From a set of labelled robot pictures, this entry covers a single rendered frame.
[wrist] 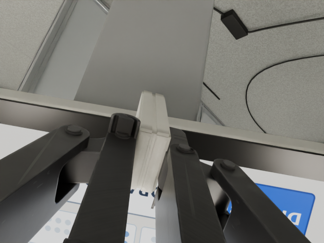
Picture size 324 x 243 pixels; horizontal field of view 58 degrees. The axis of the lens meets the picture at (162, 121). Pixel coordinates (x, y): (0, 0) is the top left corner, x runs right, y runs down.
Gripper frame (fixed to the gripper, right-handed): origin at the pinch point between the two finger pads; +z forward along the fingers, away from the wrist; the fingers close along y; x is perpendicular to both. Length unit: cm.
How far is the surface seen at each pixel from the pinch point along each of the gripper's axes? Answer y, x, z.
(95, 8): -26, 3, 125
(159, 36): 0.5, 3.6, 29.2
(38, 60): -36, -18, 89
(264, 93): 72, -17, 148
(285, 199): 12.2, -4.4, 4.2
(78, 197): -3.7, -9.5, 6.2
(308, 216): 14.3, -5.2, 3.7
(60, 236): -4.5, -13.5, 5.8
